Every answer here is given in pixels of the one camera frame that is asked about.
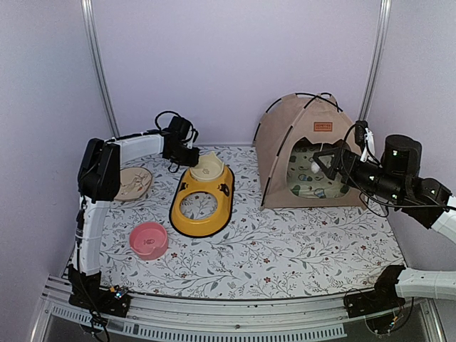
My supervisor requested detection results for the pink pet bowl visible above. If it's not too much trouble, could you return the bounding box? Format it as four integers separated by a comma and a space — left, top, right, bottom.
129, 222, 168, 261

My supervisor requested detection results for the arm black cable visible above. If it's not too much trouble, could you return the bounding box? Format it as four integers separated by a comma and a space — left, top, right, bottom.
340, 123, 453, 218
155, 110, 199, 143

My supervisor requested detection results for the right aluminium frame post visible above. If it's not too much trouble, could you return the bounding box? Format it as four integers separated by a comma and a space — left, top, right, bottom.
358, 0, 392, 120

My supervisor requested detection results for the front aluminium rail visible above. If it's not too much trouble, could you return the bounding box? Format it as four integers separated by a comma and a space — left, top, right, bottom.
31, 276, 450, 341

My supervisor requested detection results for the floral table cloth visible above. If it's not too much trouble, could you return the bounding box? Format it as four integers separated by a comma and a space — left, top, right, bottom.
99, 146, 404, 299

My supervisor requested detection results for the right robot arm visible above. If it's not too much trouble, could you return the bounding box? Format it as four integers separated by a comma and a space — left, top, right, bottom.
313, 135, 455, 311

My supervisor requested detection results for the avocado print pet mat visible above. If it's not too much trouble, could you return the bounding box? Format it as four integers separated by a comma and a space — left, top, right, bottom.
286, 140, 349, 199

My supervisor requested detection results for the yellow double bowl holder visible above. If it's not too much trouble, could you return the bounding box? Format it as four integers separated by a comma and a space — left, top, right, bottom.
169, 166, 234, 239

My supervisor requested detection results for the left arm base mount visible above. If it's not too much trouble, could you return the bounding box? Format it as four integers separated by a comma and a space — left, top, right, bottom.
69, 284, 131, 318

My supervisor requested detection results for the beige pet tent fabric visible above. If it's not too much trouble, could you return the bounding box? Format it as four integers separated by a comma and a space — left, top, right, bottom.
252, 92, 368, 209

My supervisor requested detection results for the white pompom toy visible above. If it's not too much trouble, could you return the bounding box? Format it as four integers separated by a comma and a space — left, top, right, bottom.
311, 161, 321, 174

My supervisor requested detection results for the black tent pole one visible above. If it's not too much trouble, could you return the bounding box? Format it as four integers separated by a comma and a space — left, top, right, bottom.
261, 93, 368, 209

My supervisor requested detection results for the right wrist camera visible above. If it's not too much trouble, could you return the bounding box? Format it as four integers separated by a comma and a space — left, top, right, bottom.
355, 120, 376, 162

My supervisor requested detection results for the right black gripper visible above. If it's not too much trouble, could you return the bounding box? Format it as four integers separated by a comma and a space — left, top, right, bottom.
313, 146, 405, 204

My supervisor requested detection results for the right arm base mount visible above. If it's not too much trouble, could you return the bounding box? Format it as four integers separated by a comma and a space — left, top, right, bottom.
343, 289, 405, 318

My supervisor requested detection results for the left aluminium frame post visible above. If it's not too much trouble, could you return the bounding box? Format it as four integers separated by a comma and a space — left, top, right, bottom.
81, 0, 120, 138

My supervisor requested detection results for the cream cat-ear bowl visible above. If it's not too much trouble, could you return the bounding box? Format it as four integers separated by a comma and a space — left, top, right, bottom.
190, 151, 224, 182

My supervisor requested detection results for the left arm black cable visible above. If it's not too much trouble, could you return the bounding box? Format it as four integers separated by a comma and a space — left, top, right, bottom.
155, 110, 199, 143

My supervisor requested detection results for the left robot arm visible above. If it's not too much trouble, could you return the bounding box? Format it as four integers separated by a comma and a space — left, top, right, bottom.
69, 111, 200, 282

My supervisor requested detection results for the beige leaf plate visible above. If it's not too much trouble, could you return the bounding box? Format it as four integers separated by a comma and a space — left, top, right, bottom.
114, 167, 152, 202

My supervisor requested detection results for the black tent pole two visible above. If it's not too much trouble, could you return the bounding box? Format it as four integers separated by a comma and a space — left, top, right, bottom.
252, 93, 349, 147

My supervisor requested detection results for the aluminium frame post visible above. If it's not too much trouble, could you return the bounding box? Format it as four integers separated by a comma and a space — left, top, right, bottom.
358, 0, 392, 120
81, 0, 120, 138

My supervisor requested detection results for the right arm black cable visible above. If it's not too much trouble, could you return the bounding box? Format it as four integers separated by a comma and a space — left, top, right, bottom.
340, 123, 453, 218

